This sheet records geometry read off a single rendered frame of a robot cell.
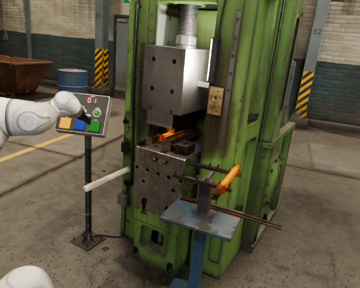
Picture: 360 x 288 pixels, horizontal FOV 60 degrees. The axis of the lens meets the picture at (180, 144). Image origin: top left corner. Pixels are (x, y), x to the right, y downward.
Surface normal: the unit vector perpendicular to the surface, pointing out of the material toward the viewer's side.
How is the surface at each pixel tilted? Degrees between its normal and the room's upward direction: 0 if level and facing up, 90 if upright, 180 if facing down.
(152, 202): 90
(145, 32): 90
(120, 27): 90
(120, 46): 90
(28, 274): 6
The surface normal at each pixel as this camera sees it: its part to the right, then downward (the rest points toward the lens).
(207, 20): -0.50, 0.22
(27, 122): 0.30, 0.22
